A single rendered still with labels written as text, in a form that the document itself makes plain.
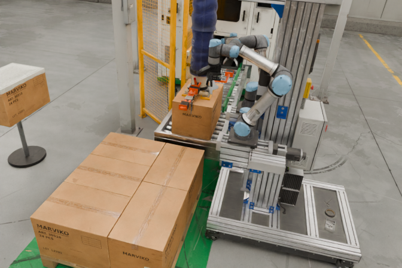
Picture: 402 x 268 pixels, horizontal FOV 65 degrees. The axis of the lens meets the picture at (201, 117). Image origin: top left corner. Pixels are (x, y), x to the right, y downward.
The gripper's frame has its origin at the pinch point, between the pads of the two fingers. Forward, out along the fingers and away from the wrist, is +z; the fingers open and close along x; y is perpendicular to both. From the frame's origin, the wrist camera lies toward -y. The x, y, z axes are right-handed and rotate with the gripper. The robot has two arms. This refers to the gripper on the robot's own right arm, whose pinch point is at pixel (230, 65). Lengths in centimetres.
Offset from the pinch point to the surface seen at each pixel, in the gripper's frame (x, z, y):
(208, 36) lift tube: -19, -38, 38
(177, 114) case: -40, 36, 60
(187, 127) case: -30, 48, 61
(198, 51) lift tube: -27, -24, 40
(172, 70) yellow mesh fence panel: -67, 18, -10
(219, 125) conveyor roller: -2, 64, 20
